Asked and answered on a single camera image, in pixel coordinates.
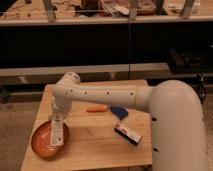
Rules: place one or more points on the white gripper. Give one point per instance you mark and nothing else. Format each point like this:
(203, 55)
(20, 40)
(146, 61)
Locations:
(60, 110)

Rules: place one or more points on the white plastic bottle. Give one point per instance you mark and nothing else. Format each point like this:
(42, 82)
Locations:
(57, 133)

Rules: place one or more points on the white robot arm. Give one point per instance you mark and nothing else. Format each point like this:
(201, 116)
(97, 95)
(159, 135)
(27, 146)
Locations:
(178, 136)

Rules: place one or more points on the orange ceramic bowl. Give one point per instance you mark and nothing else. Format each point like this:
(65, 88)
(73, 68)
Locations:
(41, 141)

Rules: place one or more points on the orange toy carrot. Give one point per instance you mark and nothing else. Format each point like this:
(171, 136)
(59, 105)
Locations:
(97, 108)

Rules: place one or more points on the blue sponge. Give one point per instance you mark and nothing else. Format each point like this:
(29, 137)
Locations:
(120, 112)

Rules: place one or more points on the black red white box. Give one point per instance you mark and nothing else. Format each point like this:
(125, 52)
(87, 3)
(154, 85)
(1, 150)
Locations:
(131, 135)

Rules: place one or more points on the black equipment box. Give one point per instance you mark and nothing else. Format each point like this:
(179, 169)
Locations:
(190, 61)

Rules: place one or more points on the long workbench with frame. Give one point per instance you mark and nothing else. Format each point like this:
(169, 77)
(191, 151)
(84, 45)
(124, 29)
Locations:
(40, 40)

